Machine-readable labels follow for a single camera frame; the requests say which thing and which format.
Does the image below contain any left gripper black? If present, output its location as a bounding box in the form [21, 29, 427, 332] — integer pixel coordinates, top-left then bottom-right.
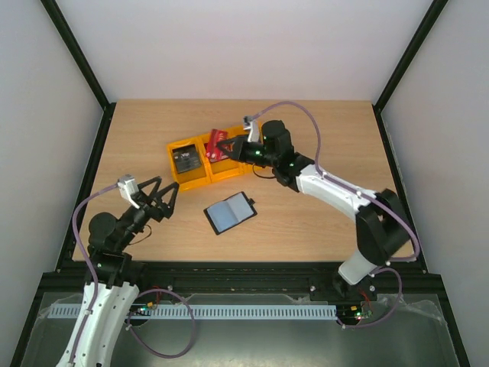
[117, 176, 180, 251]

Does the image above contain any black VIP card stack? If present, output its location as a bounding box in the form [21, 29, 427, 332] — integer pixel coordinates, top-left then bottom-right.
[172, 145, 202, 174]

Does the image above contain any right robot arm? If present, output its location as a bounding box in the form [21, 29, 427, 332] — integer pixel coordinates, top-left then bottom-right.
[215, 120, 413, 300]

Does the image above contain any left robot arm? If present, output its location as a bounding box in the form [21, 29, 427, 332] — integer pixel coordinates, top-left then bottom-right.
[57, 174, 180, 366]

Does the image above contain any red card stack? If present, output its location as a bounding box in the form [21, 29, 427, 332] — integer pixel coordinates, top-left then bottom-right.
[206, 151, 228, 164]

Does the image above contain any orange plastic sorting bin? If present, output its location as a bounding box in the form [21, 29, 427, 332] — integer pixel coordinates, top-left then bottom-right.
[167, 132, 253, 191]

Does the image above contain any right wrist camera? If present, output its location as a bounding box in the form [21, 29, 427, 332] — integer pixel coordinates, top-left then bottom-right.
[242, 115, 261, 143]

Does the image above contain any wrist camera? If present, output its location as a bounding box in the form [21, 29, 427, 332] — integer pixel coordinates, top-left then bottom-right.
[117, 174, 140, 209]
[242, 115, 261, 143]

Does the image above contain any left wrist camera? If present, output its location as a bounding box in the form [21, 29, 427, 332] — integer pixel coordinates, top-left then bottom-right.
[117, 174, 140, 209]

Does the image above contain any black aluminium frame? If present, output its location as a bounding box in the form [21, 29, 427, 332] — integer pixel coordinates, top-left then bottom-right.
[11, 1, 469, 366]

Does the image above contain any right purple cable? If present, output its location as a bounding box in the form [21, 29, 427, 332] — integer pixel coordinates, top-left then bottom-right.
[251, 100, 421, 329]

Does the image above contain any purple cable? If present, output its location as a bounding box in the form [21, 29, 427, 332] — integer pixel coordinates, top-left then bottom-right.
[66, 181, 123, 367]
[251, 100, 421, 329]

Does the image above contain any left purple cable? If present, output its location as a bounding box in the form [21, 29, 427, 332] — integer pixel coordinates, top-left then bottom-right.
[66, 181, 123, 367]

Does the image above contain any white slotted cable duct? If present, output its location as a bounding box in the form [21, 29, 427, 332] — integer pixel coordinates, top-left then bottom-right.
[46, 304, 338, 320]

